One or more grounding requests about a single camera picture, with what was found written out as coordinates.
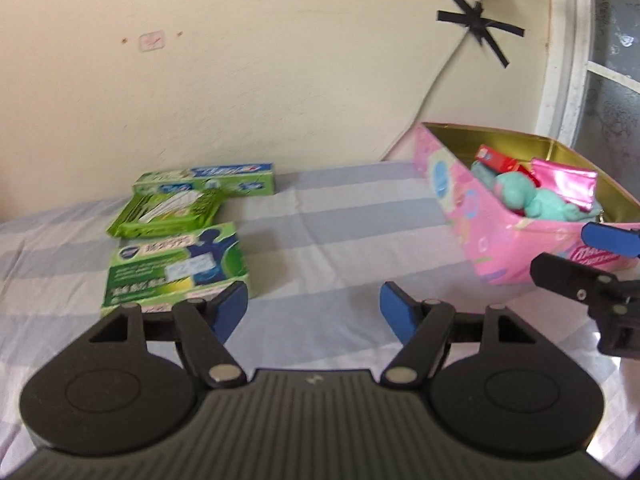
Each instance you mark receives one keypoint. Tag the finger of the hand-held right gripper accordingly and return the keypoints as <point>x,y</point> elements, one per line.
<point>565,275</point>
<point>612,240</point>

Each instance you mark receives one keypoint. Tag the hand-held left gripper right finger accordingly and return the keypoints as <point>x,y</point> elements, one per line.
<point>399,312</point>

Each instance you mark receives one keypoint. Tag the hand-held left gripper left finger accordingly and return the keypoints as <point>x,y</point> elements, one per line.
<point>231,310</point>

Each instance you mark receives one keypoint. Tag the shiny pink pouch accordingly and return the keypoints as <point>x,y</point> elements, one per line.
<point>565,180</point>

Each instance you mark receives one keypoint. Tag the large green medicine box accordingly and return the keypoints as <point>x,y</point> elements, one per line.
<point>165,270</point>

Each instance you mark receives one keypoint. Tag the pink tin box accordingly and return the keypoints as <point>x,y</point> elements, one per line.
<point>480,230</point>

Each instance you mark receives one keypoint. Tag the teal plush toy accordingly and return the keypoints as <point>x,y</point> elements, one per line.
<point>515,192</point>

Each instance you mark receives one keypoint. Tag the red box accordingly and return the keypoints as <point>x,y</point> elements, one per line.
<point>492,157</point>

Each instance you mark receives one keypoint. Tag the green wipes packet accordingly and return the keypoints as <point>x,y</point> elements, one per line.
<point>165,215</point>

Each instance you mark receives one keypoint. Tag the green toothpaste box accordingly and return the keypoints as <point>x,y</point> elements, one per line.
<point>210,177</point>

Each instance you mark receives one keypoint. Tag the black tape cross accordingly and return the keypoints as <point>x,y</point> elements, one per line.
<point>477,22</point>

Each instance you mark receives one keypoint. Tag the white window frame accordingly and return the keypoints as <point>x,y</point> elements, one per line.
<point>565,85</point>

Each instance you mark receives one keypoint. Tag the small wall sticker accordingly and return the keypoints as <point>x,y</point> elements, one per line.
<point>151,41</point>

